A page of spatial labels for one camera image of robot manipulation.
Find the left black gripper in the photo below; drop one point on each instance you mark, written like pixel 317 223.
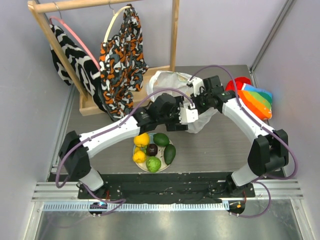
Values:
pixel 176 125

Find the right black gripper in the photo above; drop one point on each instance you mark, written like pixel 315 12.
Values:
pixel 198 100

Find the green fake fruit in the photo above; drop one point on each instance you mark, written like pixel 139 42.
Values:
pixel 161 139

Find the green fake avocado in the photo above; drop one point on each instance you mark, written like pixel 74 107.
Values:
pixel 169 154

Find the yellow fake lemon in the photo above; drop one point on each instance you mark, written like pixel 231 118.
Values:
pixel 141 140

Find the dark brown fake fruit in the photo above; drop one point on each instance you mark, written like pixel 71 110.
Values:
pixel 152 150

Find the white plastic bag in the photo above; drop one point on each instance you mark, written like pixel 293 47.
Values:
pixel 178 80

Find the light green fake apple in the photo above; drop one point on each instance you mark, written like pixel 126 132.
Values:
pixel 153 164

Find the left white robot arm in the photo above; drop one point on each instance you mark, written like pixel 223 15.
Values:
pixel 77 150

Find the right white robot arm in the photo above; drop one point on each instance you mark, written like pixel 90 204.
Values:
pixel 269 147

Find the red white cloth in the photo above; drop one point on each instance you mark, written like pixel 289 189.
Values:
pixel 239 81

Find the rainbow striped cloth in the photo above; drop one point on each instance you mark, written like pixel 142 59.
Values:
pixel 258 100

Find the blue cream ceramic plate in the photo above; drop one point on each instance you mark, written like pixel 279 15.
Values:
pixel 159 155

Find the orange grey camouflage cloth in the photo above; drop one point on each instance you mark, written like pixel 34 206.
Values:
pixel 122 64

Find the black white zebra cloth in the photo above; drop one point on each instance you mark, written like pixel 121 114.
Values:
pixel 84 67

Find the cream clothes hanger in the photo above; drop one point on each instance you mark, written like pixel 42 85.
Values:
pixel 115 15

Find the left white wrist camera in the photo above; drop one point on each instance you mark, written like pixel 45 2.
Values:
pixel 188 113

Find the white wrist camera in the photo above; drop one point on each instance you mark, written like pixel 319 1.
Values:
pixel 196 83
pixel 188 113

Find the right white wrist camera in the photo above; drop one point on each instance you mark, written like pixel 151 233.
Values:
pixel 196 83

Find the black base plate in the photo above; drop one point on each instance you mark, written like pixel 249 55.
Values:
pixel 166 188

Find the aluminium rail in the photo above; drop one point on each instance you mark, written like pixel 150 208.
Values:
pixel 264 189

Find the white slotted cable duct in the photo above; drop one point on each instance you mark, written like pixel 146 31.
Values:
pixel 92 206

